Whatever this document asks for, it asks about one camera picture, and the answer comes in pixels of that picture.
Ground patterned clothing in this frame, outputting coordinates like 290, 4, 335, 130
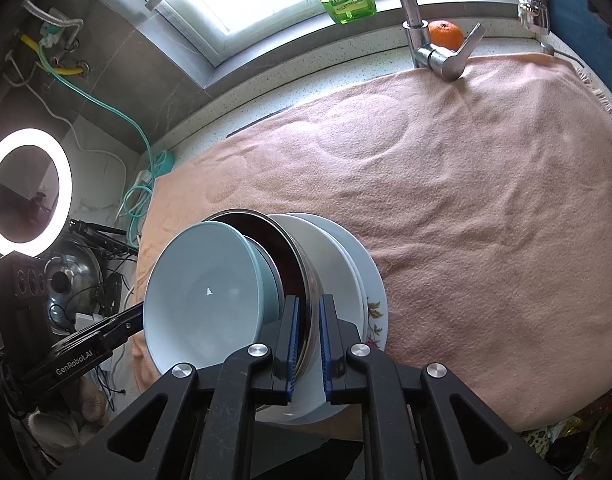
526, 395, 612, 478

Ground white power adapter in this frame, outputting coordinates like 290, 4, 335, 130
73, 312, 102, 333

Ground white cable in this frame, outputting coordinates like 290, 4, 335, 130
6, 72, 129, 171

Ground large steel bowl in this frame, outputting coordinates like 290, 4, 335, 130
201, 207, 321, 386

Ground black tripod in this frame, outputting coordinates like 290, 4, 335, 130
68, 219, 139, 256

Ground window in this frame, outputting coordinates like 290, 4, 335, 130
93, 0, 516, 68

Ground small chrome spout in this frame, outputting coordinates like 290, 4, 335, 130
540, 41, 585, 68

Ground yellow hose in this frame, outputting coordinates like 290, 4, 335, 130
18, 34, 87, 78

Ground steel braided pipe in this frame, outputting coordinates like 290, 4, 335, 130
22, 0, 85, 56

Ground wall socket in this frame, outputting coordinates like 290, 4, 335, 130
38, 7, 69, 41

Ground chrome faucet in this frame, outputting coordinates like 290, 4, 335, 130
386, 0, 554, 82

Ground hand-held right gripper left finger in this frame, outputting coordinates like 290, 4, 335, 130
46, 295, 301, 480

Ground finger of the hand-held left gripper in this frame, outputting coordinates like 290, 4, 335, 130
61, 302, 146, 356

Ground orange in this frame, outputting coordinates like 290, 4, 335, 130
428, 20, 465, 51

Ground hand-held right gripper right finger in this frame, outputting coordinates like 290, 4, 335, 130
318, 293, 561, 480

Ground ring light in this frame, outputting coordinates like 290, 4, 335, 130
0, 127, 73, 256

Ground peach towel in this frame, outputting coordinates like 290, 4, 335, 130
131, 52, 612, 433

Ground teal hose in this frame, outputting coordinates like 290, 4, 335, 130
38, 35, 177, 251

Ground light blue bowl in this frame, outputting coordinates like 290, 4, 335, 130
142, 222, 283, 376

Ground grey leaf pattern plate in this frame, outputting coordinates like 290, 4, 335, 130
266, 213, 364, 426

